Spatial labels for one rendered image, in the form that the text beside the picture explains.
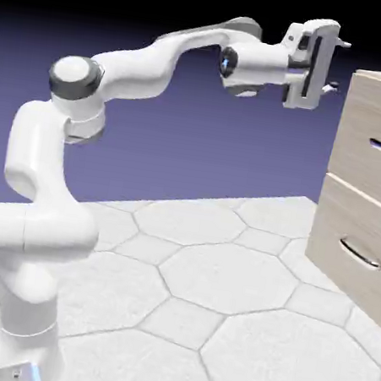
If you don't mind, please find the light wood drawer front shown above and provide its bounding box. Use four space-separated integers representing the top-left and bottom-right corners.
322 70 381 214
295 172 381 333

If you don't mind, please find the light wood cabinet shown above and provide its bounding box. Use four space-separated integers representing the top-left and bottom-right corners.
295 63 381 335

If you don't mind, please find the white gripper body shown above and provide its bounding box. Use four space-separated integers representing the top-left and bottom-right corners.
282 14 343 115

